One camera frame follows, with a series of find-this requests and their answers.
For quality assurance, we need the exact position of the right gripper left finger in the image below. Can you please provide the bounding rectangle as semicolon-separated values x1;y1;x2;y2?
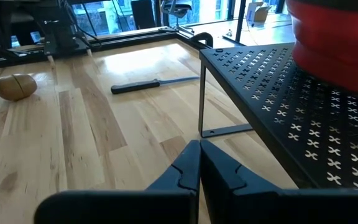
34;139;201;224

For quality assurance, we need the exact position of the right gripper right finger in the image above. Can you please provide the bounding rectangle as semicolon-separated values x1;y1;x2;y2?
200;139;358;224

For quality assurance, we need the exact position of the knife with black handle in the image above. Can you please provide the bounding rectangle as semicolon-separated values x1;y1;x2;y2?
110;76;200;95

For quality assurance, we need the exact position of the brown toy kiwi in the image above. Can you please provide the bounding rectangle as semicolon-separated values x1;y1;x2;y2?
0;73;39;102

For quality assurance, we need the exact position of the red collapsible bowl grey rim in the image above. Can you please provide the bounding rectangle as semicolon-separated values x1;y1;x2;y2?
286;0;358;99

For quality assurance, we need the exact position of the black perforated metal stand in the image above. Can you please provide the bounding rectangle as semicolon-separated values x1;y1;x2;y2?
197;42;358;190

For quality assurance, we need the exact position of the black standing desk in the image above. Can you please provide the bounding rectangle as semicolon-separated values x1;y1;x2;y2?
222;0;248;46

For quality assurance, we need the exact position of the open cardboard box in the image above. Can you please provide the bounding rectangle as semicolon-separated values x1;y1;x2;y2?
246;1;273;23

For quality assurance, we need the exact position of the grey office chair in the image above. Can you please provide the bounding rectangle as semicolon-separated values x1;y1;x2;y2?
160;0;195;35

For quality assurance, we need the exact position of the black aluminium table frame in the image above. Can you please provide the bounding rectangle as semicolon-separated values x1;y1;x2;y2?
0;26;214;71

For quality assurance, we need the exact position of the window with dark frame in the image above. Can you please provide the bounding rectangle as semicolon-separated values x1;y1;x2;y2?
70;0;288;37

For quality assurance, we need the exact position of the black arched bracket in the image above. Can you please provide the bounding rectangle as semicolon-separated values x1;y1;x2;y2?
188;32;214;49

